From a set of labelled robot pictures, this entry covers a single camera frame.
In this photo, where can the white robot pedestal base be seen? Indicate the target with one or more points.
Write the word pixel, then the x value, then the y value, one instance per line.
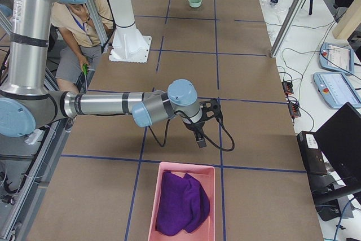
pixel 128 44

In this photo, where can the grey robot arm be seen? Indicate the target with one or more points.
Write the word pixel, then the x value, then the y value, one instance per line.
pixel 54 42

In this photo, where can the purple cloth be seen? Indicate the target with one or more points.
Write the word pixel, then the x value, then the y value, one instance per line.
pixel 184 204

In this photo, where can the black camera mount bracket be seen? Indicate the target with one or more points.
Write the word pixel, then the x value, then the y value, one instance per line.
pixel 210 109

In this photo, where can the teach pendant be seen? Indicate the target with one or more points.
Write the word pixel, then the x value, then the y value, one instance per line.
pixel 337 58
pixel 336 89

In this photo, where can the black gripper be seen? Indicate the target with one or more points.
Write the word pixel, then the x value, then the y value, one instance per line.
pixel 195 127

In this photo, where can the pink plastic bin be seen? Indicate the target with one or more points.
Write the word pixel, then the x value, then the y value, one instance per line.
pixel 206 176

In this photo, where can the teach pendant near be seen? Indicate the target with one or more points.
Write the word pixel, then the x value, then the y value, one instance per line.
pixel 336 89

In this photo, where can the black computer box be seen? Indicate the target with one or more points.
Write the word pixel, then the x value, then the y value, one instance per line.
pixel 315 162

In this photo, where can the aluminium frame post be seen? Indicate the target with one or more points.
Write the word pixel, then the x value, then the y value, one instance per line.
pixel 285 28

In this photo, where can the teach pendant far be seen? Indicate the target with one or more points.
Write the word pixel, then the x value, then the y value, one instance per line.
pixel 337 58

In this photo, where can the black monitor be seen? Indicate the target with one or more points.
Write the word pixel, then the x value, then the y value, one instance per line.
pixel 339 140

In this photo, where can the seated person in beige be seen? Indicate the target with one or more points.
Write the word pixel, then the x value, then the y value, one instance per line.
pixel 77 29

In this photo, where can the pale green ceramic bowl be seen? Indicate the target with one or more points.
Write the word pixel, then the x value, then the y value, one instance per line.
pixel 195 3

